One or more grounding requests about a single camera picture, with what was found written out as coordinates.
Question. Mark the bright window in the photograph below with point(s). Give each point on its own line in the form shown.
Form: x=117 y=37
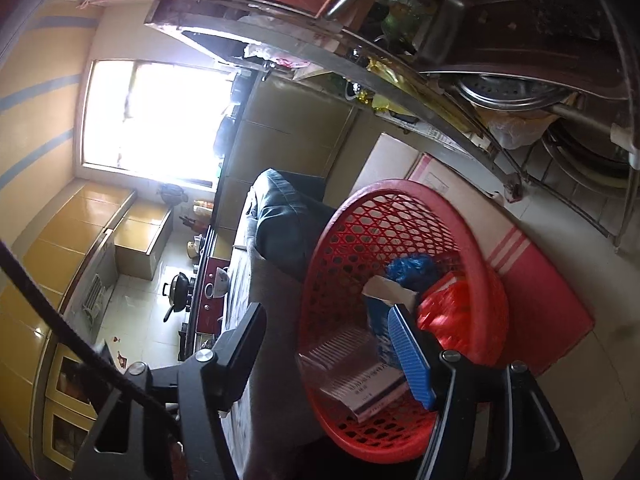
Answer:
x=150 y=120

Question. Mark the dark red oven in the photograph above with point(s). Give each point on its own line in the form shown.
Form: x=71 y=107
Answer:
x=210 y=315

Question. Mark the red plastic bag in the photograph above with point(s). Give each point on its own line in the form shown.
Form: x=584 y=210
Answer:
x=450 y=310

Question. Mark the grey tablecloth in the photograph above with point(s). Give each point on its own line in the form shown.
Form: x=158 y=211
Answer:
x=280 y=335

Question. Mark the black wok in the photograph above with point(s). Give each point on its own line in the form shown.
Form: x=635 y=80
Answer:
x=177 y=290

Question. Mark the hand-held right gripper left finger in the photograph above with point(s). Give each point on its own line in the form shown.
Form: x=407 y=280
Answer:
x=240 y=355

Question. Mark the long white box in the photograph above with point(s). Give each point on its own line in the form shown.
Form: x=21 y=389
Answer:
x=345 y=370

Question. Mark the yellow wall cabinet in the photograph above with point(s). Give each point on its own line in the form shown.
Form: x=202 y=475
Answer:
x=145 y=230

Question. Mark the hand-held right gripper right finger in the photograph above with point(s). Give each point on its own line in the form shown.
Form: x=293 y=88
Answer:
x=410 y=355

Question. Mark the black gas stove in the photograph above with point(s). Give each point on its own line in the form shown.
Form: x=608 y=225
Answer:
x=192 y=325

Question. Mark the metal storage rack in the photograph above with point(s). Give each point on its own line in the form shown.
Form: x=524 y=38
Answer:
x=400 y=95

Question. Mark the steel steamer plate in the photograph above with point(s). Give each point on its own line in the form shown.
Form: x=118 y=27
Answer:
x=510 y=91

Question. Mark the folded dark jeans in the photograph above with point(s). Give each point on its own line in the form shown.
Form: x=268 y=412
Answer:
x=285 y=220

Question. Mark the blue white carton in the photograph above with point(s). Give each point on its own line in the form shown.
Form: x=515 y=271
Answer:
x=377 y=325

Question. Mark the red plastic basket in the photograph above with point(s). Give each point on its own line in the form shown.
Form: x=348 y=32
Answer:
x=350 y=230

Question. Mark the steel rectangular tray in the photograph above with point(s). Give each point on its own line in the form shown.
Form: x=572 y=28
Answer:
x=500 y=25

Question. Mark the blue plastic bag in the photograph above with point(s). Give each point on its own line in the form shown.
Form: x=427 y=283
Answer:
x=412 y=270

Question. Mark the white bowl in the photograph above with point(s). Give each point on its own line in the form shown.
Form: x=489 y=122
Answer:
x=220 y=282

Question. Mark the cardboard box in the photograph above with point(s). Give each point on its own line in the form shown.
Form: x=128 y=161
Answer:
x=540 y=310

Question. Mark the pink plastic bag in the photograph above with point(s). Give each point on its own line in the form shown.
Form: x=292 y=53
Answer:
x=280 y=57

